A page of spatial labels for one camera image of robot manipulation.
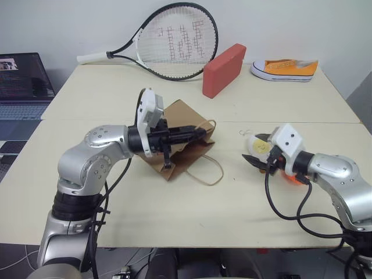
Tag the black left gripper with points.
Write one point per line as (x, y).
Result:
(158, 139)

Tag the brown paper bag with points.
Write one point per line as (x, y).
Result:
(183, 116)

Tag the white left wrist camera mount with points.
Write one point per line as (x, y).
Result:
(146, 116)

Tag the orange canvas sneaker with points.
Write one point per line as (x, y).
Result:
(290, 69)

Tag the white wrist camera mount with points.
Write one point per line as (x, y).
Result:
(287, 139)
(146, 116)

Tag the open black laptop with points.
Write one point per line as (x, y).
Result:
(20, 81)

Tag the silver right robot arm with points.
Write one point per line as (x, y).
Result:
(334, 168)

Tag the red foam block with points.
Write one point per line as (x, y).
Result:
(221, 75)

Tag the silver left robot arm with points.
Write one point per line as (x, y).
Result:
(87, 162)

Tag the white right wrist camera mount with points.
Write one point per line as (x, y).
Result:
(287, 139)

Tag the dark rounded shape under table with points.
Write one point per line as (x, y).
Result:
(165, 264)

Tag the black and white tennis racket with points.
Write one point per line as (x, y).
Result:
(93, 57)

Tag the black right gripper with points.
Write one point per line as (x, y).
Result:
(275, 165)

